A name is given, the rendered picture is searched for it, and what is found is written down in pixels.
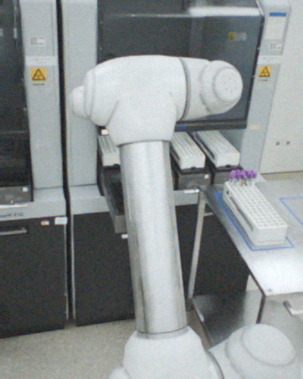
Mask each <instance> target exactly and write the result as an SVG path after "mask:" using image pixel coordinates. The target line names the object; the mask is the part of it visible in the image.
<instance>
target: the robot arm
mask: <svg viewBox="0 0 303 379"><path fill-rule="evenodd" d="M241 91H242V81H241V76H240V74H239V72H238V71H237V69H236V68H235V67H234V66H232V65H231V64H229V63H227V62H223V61H221V60H215V61H210V62H209V61H208V60H200V59H191V58H181V57H166V56H132V57H122V58H117V59H113V60H109V61H105V62H102V63H100V64H98V65H97V66H96V67H95V68H94V69H92V70H90V71H89V72H88V73H87V75H86V77H85V84H84V85H83V86H79V87H77V88H74V89H72V91H71V93H70V94H69V106H70V111H71V112H72V113H73V114H74V115H75V116H77V117H79V118H83V119H89V120H91V121H92V122H93V123H94V124H96V125H99V126H105V127H106V130H107V132H108V133H109V135H110V138H111V140H112V143H113V144H114V146H115V147H116V148H119V158H120V167H121V177H122V187H123V196H124V215H125V224H126V229H127V239H128V249H129V259H131V268H132V279H133V297H134V307H135V317H136V327H137V330H136V331H134V332H133V335H132V336H131V337H130V338H129V339H128V341H127V342H126V344H125V346H124V359H123V365H122V366H120V367H117V368H115V370H114V371H113V372H112V373H111V374H110V375H109V376H108V377H107V379H301V367H300V362H299V358H298V355H297V353H295V350H294V348H293V346H292V345H291V343H290V342H289V339H288V337H287V336H286V335H285V334H284V333H282V332H281V331H279V330H277V329H276V328H273V327H270V326H266V324H251V325H247V326H245V327H243V328H240V329H238V330H237V331H235V332H234V333H233V334H232V335H231V336H230V337H229V338H228V339H227V340H225V341H223V342H222V343H220V344H217V345H215V346H213V347H211V348H209V350H207V351H206V352H205V351H204V348H203V346H202V343H201V339H200V337H198V336H197V335H196V334H195V333H194V331H193V330H192V329H191V328H190V327H188V326H187V318H186V308H185V299H184V290H183V281H182V271H181V261H180V260H179V243H178V235H177V226H176V216H175V207H174V198H173V188H172V179H171V170H170V152H169V142H170V139H171V137H172V136H173V131H174V126H175V123H176V122H178V121H187V120H192V119H197V118H200V117H205V116H208V115H212V114H219V113H223V112H225V111H226V110H228V109H230V108H232V107H233V106H234V105H235V104H236V103H237V102H238V100H239V98H240V97H241Z"/></svg>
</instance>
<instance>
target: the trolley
mask: <svg viewBox="0 0 303 379"><path fill-rule="evenodd" d="M254 185H255V186H256V188H257V189H258V190H259V191H260V193H261V194H262V195H263V196H264V198H265V199H266V200H267V201H268V203H269V204H270V205H271V207H272V208H274V209H275V210H276V211H277V213H278V214H279V215H280V218H281V219H282V220H283V221H284V223H285V224H286V225H287V226H288V228H287V232H286V235H285V239H284V244H281V245H260V246H256V245H254V244H253V241H252V239H250V238H249V236H248V234H247V233H246V231H245V230H244V228H243V226H242V225H241V223H240V222H239V219H238V218H237V216H236V215H235V213H234V212H233V211H232V209H231V208H229V206H228V205H227V204H226V203H225V201H224V199H223V192H224V186H225V185H224V184H213V185H198V198H197V211H196V218H195V226H194V234H193V241H192V248H191V256H190V263H189V270H188V284H187V291H186V299H185V308H186V318H187V326H188V327H190V328H191V326H190V324H189V318H190V310H191V303H192V305H193V307H194V310H195V312H196V315H197V319H198V321H200V324H201V326H202V328H203V330H204V333H205V336H206V338H207V342H208V344H209V346H210V348H211V347H213V346H215V345H217V344H220V343H222V342H223V341H225V340H227V339H228V338H229V337H230V336H231V335H232V334H233V333H234V332H235V331H237V330H238V329H240V328H243V327H245V326H247V325H251V324H266V326H270V327H273V328H276V329H277V330H279V331H281V332H282V333H284V334H285V335H286V336H287V337H288V339H289V342H290V343H291V345H292V346H293V348H294V350H295V353H297V355H298V358H299V362H300V367H301V379H303V324H302V322H301V321H299V318H298V316H303V310H295V311H294V310H293V309H292V307H291V305H290V304H289V301H288V300H287V299H286V298H294V297H301V296H303V180H278V181H262V182H255V184H254ZM205 202H206V204H208V206H209V208H210V209H211V211H212V212H213V214H214V216H215V217H216V220H217V222H218V224H219V226H220V227H221V228H222V230H223V231H224V233H225V235H226V237H227V239H228V240H230V242H231V244H232V246H233V248H234V250H235V251H236V253H237V254H238V256H239V258H240V259H241V261H242V263H243V265H244V268H245V269H246V271H247V272H248V273H249V274H250V275H251V276H252V279H253V280H254V282H255V284H256V285H257V288H258V290H253V291H237V292H228V293H219V294H211V295H203V296H194V297H193V290H194V282H195V276H196V269H197V256H198V249H199V242H200V236H201V228H202V221H203V215H204V208H205Z"/></svg>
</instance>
